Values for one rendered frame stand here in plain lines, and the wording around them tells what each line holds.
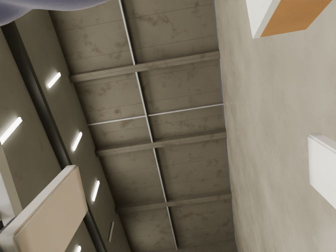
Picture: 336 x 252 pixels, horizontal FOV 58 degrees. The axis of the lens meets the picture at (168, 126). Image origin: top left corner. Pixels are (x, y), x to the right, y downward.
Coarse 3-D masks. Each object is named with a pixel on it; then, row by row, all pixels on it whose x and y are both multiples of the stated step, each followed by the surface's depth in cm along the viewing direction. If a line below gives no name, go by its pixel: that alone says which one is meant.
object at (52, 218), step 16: (64, 176) 16; (48, 192) 14; (64, 192) 15; (80, 192) 17; (32, 208) 12; (48, 208) 13; (64, 208) 15; (80, 208) 17; (16, 224) 11; (32, 224) 12; (48, 224) 13; (64, 224) 15; (0, 240) 11; (16, 240) 11; (32, 240) 12; (48, 240) 13; (64, 240) 14
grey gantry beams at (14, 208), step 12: (0, 144) 241; (0, 156) 239; (0, 168) 237; (0, 180) 238; (12, 180) 250; (0, 192) 240; (12, 192) 247; (0, 204) 243; (12, 204) 245; (0, 216) 246; (12, 216) 246
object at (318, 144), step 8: (312, 136) 16; (320, 136) 16; (312, 144) 16; (320, 144) 15; (328, 144) 14; (312, 152) 16; (320, 152) 15; (328, 152) 14; (312, 160) 16; (320, 160) 15; (328, 160) 14; (312, 168) 16; (320, 168) 15; (328, 168) 14; (312, 176) 17; (320, 176) 15; (328, 176) 15; (312, 184) 17; (320, 184) 16; (328, 184) 15; (320, 192) 16; (328, 192) 15; (328, 200) 15
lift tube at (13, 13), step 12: (0, 0) 32; (12, 0) 31; (24, 0) 31; (36, 0) 31; (48, 0) 31; (60, 0) 32; (72, 0) 33; (84, 0) 33; (96, 0) 34; (108, 0) 36; (0, 12) 34; (12, 12) 35; (24, 12) 37; (0, 24) 37
